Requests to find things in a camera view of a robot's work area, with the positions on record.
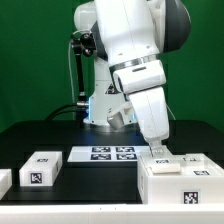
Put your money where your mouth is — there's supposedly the white front table rail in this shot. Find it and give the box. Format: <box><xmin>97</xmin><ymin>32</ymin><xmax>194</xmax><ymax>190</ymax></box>
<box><xmin>0</xmin><ymin>204</ymin><xmax>224</xmax><ymax>224</ymax></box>

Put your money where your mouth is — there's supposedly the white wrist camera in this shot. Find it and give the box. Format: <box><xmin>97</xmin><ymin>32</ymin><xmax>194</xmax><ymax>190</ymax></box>
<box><xmin>107</xmin><ymin>102</ymin><xmax>132</xmax><ymax>130</ymax></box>

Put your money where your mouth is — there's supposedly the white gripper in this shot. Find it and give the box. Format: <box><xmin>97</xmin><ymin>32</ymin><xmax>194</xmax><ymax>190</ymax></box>
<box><xmin>129</xmin><ymin>87</ymin><xmax>169</xmax><ymax>157</ymax></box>

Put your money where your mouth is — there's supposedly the white cabinet door panel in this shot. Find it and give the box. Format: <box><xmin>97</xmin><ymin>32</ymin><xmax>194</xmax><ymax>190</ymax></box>
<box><xmin>147</xmin><ymin>157</ymin><xmax>181</xmax><ymax>174</ymax></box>

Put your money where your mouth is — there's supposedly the white cabinet body box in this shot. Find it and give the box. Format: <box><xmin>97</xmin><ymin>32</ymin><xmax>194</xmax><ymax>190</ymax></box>
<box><xmin>137</xmin><ymin>154</ymin><xmax>224</xmax><ymax>204</ymax></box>

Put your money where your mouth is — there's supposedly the white block with marker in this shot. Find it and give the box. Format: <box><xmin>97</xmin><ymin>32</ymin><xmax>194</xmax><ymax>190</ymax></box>
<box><xmin>19</xmin><ymin>151</ymin><xmax>62</xmax><ymax>187</ymax></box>

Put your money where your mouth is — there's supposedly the white part at left edge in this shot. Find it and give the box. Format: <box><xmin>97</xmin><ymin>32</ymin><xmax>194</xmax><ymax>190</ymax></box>
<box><xmin>0</xmin><ymin>169</ymin><xmax>12</xmax><ymax>200</ymax></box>

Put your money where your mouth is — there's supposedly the black cable bundle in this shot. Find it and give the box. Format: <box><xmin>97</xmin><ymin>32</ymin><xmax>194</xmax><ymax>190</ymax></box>
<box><xmin>43</xmin><ymin>103</ymin><xmax>88</xmax><ymax>122</ymax></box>

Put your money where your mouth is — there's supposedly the white marker base plate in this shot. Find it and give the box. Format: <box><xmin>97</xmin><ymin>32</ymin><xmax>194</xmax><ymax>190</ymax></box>
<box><xmin>68</xmin><ymin>146</ymin><xmax>149</xmax><ymax>163</ymax></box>

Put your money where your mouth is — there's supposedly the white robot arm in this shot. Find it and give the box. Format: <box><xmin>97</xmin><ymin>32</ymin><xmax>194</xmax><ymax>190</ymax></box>
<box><xmin>74</xmin><ymin>0</ymin><xmax>191</xmax><ymax>152</ymax></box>

